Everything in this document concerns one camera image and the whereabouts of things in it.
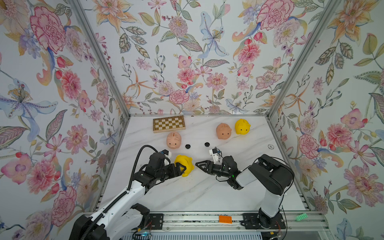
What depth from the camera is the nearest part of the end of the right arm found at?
2.37 ft

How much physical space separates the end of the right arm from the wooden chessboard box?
14.7 inches

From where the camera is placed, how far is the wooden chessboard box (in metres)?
1.12

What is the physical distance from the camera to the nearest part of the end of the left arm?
1.94ft

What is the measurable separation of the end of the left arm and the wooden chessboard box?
38cm
